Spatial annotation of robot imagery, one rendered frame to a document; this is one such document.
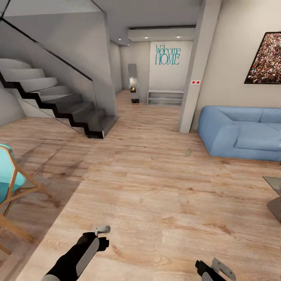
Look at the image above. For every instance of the pillar candle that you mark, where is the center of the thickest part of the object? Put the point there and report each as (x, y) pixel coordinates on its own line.
(188, 152)

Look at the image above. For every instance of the sofa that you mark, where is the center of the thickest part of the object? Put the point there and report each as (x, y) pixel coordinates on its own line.
(241, 133)

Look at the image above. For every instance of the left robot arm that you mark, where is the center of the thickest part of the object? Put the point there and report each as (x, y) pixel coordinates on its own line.
(70, 266)

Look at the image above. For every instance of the breakfast table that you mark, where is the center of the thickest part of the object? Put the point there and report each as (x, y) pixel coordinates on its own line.
(11, 227)

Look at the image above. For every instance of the standing mirror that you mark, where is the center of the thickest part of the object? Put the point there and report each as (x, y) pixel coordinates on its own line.
(132, 71)

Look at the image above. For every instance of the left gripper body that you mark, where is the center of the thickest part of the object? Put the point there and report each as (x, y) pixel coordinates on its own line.
(102, 244)

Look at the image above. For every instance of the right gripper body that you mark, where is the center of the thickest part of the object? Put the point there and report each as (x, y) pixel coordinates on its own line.
(203, 267)

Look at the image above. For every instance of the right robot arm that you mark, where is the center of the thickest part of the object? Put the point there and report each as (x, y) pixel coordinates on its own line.
(212, 273)

